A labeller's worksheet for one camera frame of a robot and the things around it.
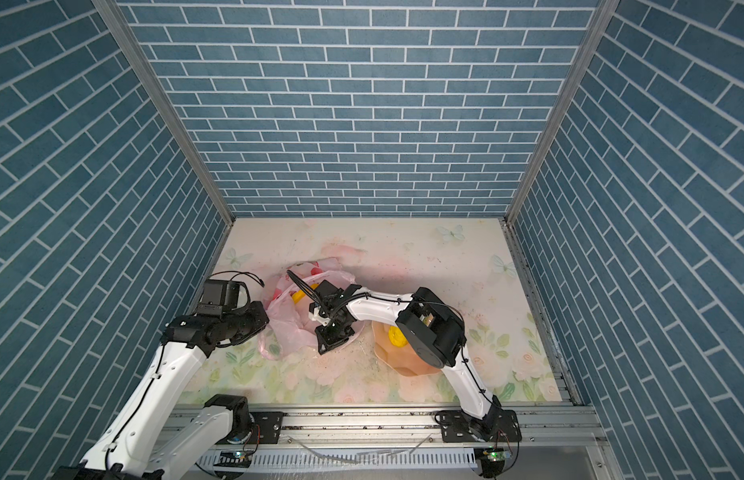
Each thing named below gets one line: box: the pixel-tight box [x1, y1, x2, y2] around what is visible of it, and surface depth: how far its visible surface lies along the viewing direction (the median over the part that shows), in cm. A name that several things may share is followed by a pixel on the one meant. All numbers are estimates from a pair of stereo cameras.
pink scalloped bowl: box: [372, 320, 441, 377], surface depth 86 cm
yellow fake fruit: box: [388, 326, 408, 348], surface depth 86 cm
